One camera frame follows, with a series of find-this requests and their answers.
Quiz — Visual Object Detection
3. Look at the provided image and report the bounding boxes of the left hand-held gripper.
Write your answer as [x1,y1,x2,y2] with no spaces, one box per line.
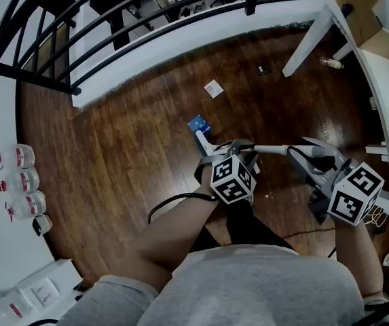
[193,139,261,205]

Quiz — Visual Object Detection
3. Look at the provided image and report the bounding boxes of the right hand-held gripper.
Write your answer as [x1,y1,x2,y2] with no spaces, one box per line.
[286,135,386,228]

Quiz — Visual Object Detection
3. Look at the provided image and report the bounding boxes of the blue packet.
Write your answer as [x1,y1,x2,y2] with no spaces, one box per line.
[187,113,212,137]

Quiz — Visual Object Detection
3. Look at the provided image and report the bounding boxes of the white paper card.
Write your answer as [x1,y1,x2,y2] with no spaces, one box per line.
[203,79,225,99]

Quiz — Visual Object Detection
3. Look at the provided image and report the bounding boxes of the person's left forearm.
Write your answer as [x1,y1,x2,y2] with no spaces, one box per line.
[107,183,221,293]

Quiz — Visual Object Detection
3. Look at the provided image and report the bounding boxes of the person's right forearm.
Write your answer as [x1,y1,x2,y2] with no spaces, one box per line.
[331,215,386,299]

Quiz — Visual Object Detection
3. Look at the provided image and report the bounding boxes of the black trousers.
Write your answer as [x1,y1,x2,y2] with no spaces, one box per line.
[189,198,297,255]

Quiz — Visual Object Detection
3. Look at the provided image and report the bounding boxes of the clear plastic bottle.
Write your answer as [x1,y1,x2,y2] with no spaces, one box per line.
[318,56,346,71]

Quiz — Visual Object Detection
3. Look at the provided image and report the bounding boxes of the grey shirt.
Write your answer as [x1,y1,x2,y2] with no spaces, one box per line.
[56,242,389,326]

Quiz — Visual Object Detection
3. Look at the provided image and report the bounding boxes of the cardboard box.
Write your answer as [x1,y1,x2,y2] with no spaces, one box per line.
[329,0,389,61]

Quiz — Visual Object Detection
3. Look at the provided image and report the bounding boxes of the small white bin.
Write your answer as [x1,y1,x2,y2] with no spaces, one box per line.
[31,213,54,238]

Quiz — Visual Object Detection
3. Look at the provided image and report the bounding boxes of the white water dispenser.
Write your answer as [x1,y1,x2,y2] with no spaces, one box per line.
[14,258,84,315]

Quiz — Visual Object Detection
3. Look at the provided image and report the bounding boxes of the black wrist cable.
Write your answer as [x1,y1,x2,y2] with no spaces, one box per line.
[147,192,220,225]

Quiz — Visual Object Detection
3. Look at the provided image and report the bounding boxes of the black floor cable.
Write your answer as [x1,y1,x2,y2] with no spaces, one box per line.
[282,228,338,259]

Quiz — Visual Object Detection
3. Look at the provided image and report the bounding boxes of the white cable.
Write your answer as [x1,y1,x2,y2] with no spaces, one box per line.
[363,204,389,234]

